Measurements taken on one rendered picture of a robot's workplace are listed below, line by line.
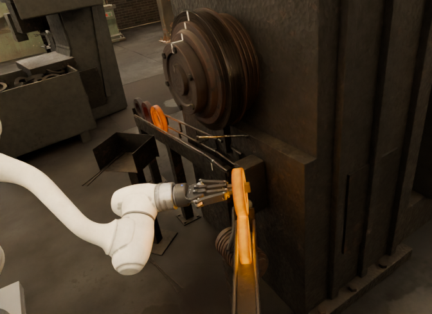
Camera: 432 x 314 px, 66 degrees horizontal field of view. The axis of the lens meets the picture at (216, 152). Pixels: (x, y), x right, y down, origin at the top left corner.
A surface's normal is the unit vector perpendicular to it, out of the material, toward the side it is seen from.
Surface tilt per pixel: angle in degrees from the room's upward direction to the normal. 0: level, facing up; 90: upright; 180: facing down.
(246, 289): 6
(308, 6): 90
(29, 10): 90
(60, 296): 0
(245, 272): 6
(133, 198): 23
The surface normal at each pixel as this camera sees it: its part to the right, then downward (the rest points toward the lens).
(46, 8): 0.63, 0.31
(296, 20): -0.85, 0.36
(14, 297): -0.09, -0.88
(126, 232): 0.27, -0.62
